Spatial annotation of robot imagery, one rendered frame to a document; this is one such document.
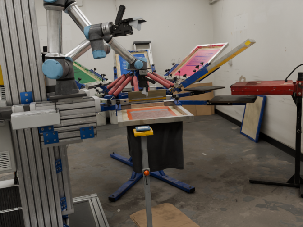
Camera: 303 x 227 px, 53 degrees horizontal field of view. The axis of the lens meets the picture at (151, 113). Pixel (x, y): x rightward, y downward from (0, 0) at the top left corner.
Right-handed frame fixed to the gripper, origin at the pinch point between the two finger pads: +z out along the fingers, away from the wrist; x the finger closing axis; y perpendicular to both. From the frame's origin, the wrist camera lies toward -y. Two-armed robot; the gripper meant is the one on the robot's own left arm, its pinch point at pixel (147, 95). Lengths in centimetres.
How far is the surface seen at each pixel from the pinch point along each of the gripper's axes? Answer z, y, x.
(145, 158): 34, 11, 77
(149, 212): 76, 11, 77
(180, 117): 11, -19, 58
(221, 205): 109, -63, 20
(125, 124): 12, 23, 58
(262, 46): -40, -200, -175
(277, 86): -1, -123, 10
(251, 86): -1, -103, -1
